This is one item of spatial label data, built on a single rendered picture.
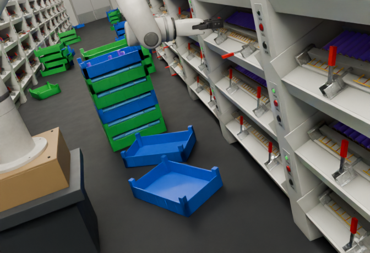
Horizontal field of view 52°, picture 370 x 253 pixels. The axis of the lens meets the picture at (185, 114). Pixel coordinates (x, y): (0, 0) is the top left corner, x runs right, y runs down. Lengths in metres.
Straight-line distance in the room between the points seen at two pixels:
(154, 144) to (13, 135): 0.87
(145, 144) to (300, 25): 1.21
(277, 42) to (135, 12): 0.50
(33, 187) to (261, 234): 0.67
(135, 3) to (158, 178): 0.74
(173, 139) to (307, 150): 1.01
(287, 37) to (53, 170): 0.73
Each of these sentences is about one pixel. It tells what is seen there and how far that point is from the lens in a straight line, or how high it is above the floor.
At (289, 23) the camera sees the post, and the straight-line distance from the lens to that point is 0.89.
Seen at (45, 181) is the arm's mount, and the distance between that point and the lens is 1.18.
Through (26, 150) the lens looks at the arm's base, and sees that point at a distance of 1.23.
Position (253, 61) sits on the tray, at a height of 0.49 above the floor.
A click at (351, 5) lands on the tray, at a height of 0.66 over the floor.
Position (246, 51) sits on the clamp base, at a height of 0.50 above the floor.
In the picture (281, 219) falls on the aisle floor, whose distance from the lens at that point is 1.24.
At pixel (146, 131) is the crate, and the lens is 2.00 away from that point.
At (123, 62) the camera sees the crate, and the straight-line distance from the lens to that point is 1.89.
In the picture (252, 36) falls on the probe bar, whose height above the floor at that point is 0.53.
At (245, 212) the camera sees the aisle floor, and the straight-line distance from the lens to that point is 1.29.
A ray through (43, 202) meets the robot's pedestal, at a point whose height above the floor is 0.28.
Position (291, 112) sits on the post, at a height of 0.39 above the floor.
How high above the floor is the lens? 0.78
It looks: 21 degrees down
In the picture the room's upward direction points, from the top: 16 degrees counter-clockwise
